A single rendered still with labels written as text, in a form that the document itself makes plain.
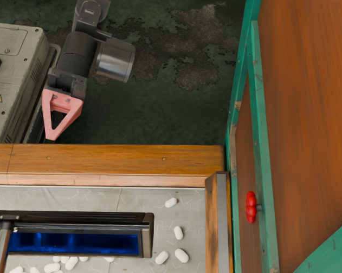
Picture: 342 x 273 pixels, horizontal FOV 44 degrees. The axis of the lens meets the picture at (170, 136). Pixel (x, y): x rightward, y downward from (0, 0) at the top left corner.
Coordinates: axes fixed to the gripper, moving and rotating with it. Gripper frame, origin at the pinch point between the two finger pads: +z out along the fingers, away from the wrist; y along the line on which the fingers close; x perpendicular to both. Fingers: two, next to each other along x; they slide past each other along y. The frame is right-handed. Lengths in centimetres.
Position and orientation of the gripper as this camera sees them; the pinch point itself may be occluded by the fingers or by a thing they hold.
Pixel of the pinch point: (51, 134)
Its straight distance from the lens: 71.8
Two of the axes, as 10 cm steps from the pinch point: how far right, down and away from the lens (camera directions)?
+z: -1.6, 8.7, -4.6
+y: -2.9, 4.1, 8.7
